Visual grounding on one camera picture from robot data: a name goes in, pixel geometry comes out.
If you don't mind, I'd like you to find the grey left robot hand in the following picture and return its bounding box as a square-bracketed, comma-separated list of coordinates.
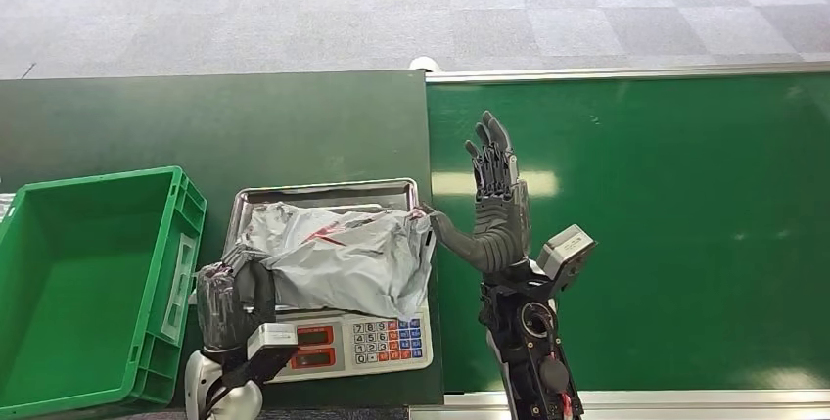
[195, 249, 278, 354]

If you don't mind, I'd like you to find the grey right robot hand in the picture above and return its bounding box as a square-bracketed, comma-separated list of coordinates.
[427, 110, 534, 277]

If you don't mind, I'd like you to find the grey plastic mailer package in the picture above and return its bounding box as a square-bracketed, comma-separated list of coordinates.
[236, 201, 438, 322]

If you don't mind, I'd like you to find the green plastic crate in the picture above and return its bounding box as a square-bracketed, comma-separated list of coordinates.
[0, 165, 208, 420]

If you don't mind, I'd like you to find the electronic scale with steel tray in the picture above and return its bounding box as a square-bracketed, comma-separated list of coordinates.
[222, 177, 435, 385]

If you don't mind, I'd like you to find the clear plastic item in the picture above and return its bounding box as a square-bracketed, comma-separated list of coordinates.
[0, 175, 17, 225]

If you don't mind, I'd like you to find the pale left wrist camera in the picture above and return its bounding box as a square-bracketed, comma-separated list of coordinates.
[245, 322, 300, 383]

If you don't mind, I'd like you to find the long silver conveyor rail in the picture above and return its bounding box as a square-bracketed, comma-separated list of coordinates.
[426, 61, 830, 85]
[408, 390, 830, 420]

